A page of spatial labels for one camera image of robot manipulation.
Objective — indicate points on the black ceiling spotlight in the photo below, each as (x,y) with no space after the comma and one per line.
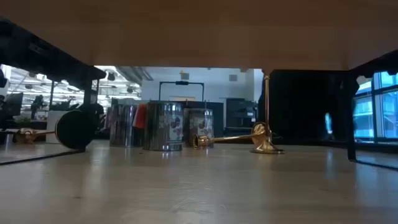
(111,76)

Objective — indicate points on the black window frame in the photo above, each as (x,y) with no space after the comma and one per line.
(374,118)

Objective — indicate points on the black gantry frame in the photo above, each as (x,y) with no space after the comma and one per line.
(182,82)

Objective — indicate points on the dark computer monitor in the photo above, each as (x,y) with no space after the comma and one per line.
(12,105)

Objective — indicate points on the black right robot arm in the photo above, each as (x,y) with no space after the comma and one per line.
(304,105)

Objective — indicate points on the wooden riser with black legs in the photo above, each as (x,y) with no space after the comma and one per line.
(199,31)

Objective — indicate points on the grey wall speaker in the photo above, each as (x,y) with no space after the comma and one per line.
(233,77)
(184,76)

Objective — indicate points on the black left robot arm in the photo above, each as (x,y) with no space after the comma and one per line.
(46,53)

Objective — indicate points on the black equipment cabinet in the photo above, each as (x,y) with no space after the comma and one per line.
(239,107)

